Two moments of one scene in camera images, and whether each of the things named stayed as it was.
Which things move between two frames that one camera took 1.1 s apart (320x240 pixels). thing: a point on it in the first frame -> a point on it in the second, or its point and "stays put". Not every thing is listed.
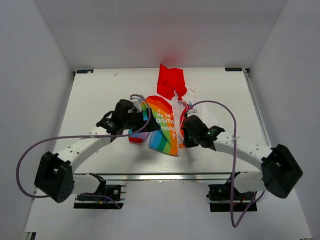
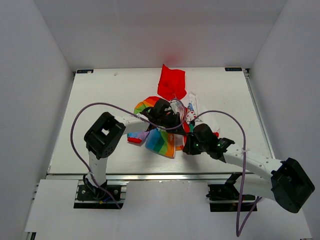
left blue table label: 85,71 stays put
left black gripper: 153,125 -> 176,119
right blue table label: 233,69 stays put
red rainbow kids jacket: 168,114 stays put
